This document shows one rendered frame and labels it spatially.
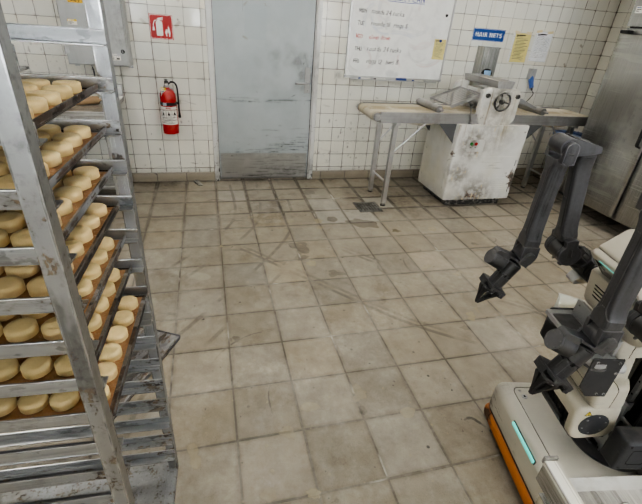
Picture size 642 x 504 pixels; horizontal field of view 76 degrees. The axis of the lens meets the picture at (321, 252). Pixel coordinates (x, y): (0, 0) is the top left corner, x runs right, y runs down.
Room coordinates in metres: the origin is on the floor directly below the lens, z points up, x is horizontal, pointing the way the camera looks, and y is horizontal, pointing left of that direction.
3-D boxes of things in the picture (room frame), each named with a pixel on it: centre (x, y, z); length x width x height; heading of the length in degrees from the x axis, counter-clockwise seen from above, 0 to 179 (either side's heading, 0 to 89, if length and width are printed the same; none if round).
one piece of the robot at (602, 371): (1.09, -0.90, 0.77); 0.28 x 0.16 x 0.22; 4
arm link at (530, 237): (1.29, -0.72, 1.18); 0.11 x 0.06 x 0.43; 4
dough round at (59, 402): (0.55, 0.49, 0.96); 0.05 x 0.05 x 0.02
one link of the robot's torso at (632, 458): (1.04, -1.03, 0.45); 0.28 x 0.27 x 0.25; 4
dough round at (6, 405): (0.52, 0.60, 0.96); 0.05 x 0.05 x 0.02
